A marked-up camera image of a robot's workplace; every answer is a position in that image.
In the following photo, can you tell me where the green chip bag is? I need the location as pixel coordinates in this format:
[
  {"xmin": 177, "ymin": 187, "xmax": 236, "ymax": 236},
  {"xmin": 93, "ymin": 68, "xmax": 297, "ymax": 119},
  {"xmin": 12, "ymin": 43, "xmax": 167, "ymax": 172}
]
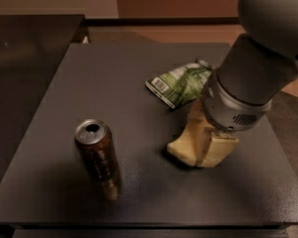
[{"xmin": 145, "ymin": 59, "xmax": 213, "ymax": 109}]

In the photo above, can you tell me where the orange soda can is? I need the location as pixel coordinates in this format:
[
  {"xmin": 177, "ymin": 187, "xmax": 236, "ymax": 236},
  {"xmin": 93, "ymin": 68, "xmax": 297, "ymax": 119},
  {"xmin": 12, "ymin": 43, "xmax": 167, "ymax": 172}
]
[{"xmin": 74, "ymin": 119, "xmax": 117, "ymax": 180}]

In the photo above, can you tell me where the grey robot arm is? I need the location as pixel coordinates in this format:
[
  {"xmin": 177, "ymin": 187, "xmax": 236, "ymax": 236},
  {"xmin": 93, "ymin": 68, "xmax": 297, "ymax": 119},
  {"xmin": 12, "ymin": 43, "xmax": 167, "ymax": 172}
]
[{"xmin": 167, "ymin": 0, "xmax": 298, "ymax": 168}]

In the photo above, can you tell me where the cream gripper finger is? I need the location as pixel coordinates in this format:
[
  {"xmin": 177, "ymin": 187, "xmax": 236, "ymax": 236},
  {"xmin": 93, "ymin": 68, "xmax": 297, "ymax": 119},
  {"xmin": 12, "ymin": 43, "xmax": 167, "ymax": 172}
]
[
  {"xmin": 181, "ymin": 98, "xmax": 210, "ymax": 167},
  {"xmin": 200, "ymin": 128, "xmax": 239, "ymax": 168}
]

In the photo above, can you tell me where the yellow sponge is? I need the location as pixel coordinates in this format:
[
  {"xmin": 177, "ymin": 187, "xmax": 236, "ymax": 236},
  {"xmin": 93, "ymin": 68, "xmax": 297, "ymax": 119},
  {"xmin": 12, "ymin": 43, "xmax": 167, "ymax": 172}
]
[{"xmin": 166, "ymin": 126, "xmax": 240, "ymax": 169}]

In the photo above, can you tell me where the dark side table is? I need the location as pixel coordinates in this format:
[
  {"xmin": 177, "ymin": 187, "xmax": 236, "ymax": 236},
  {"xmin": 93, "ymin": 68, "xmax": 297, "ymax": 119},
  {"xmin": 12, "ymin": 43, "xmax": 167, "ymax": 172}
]
[{"xmin": 0, "ymin": 15, "xmax": 89, "ymax": 182}]

